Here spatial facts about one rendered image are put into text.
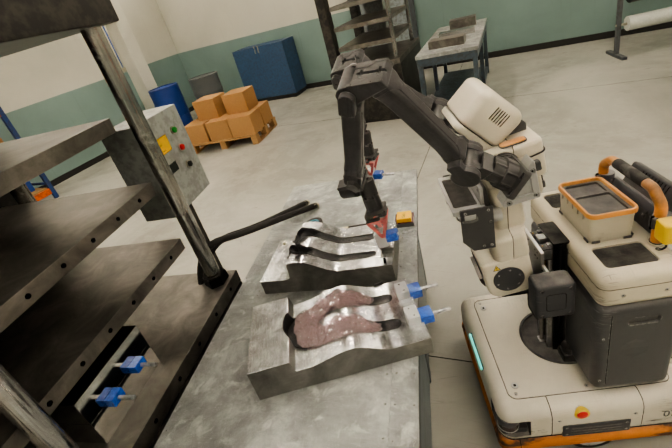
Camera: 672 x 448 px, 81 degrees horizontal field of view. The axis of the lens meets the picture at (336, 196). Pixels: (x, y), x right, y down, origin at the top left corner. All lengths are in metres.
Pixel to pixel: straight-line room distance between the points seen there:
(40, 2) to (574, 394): 2.03
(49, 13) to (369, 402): 1.29
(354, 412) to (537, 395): 0.83
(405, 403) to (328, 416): 0.20
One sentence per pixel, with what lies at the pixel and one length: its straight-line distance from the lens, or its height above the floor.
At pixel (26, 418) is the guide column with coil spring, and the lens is 1.23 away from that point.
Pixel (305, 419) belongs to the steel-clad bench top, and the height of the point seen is 0.80.
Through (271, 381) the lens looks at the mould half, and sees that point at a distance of 1.19.
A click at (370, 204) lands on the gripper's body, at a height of 1.09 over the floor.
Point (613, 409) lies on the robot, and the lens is 1.82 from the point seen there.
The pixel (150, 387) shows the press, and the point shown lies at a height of 0.79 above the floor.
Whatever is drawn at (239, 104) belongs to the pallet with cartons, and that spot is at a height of 0.57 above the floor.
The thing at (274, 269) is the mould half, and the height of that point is 0.86.
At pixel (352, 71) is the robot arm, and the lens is 0.94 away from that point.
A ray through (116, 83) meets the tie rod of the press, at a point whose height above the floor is 1.64.
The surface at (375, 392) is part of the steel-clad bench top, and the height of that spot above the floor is 0.80.
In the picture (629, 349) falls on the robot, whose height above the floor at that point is 0.49.
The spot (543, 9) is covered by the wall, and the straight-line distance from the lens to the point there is 7.71.
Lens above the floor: 1.73
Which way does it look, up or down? 27 degrees down
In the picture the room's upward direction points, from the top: 16 degrees counter-clockwise
